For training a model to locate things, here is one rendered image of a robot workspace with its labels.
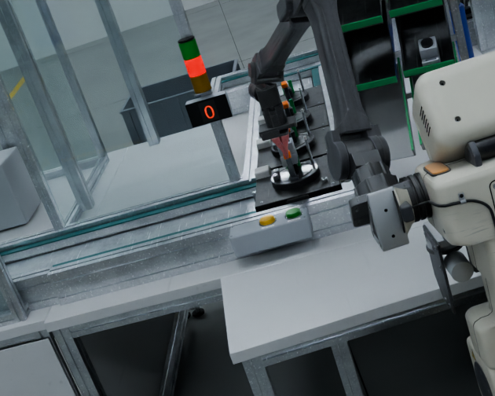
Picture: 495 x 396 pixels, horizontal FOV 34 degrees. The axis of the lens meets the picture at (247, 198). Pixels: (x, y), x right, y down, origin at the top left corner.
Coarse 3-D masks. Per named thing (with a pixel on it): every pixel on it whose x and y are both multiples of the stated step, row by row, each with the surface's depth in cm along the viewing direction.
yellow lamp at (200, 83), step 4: (196, 76) 227; (200, 76) 227; (204, 76) 228; (192, 80) 228; (196, 80) 228; (200, 80) 228; (204, 80) 228; (208, 80) 230; (192, 84) 229; (196, 84) 228; (200, 84) 228; (204, 84) 228; (208, 84) 229; (196, 88) 229; (200, 88) 228; (204, 88) 229; (208, 88) 229; (196, 92) 230; (200, 92) 229
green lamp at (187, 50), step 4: (192, 40) 224; (180, 44) 224; (184, 44) 224; (188, 44) 224; (192, 44) 224; (196, 44) 226; (180, 48) 225; (184, 48) 224; (188, 48) 224; (192, 48) 224; (196, 48) 225; (184, 52) 225; (188, 52) 224; (192, 52) 225; (196, 52) 225; (184, 56) 226; (188, 56) 225; (192, 56) 225; (196, 56) 226
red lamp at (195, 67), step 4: (200, 56) 227; (184, 60) 227; (188, 60) 226; (192, 60) 225; (196, 60) 226; (200, 60) 227; (188, 64) 226; (192, 64) 226; (196, 64) 226; (200, 64) 227; (188, 68) 227; (192, 68) 226; (196, 68) 226; (200, 68) 227; (204, 68) 228; (188, 72) 229; (192, 72) 227; (196, 72) 227; (200, 72) 227; (204, 72) 228; (192, 76) 228
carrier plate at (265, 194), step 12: (324, 156) 237; (324, 168) 229; (264, 180) 235; (264, 192) 226; (276, 192) 224; (288, 192) 221; (300, 192) 219; (312, 192) 217; (324, 192) 217; (264, 204) 219; (276, 204) 219
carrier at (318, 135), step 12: (312, 132) 260; (324, 132) 256; (264, 144) 260; (300, 144) 247; (312, 144) 247; (324, 144) 247; (264, 156) 253; (276, 156) 249; (300, 156) 243; (312, 156) 240; (276, 168) 242
